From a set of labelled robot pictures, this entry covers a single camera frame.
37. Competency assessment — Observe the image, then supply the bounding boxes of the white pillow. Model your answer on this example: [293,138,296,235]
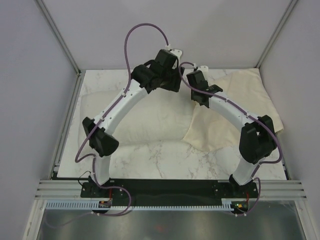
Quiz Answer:
[77,89,195,147]

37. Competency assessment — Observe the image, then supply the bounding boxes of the cream yellow pillowcase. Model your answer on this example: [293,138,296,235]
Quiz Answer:
[182,67,285,153]

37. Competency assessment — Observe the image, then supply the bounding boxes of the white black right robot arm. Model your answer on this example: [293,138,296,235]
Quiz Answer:
[186,69,277,198]

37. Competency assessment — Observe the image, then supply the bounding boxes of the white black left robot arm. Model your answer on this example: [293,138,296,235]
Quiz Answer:
[82,49,183,197]

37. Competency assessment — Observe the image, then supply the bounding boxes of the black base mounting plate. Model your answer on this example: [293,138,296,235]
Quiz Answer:
[80,178,258,206]

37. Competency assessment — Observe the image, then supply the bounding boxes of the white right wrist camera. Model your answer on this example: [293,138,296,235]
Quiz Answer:
[193,64,209,74]

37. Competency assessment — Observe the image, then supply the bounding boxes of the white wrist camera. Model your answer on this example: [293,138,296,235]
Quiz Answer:
[165,44,183,58]
[193,64,209,74]

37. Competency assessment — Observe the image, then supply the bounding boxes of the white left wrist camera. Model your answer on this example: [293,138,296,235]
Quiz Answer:
[165,44,183,58]

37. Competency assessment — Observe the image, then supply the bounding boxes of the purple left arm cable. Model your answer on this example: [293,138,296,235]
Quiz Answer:
[75,22,171,188]

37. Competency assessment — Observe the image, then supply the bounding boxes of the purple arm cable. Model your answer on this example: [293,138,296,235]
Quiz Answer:
[75,22,171,188]
[179,61,285,176]

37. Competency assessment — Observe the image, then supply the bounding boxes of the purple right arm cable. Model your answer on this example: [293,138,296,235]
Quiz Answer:
[179,61,285,176]

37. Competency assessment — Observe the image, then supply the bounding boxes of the right aluminium frame post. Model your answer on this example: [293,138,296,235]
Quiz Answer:
[255,0,300,69]

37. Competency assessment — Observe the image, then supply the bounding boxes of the aluminium frame post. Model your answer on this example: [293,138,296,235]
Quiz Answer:
[255,0,300,69]
[34,0,82,76]

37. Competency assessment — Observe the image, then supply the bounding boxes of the left aluminium frame post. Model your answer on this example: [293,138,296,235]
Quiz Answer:
[34,0,82,76]

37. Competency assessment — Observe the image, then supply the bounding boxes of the aluminium front rail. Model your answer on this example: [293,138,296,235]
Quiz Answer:
[35,180,307,201]

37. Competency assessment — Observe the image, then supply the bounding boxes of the white slotted cable duct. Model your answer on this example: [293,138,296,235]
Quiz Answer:
[45,200,243,211]

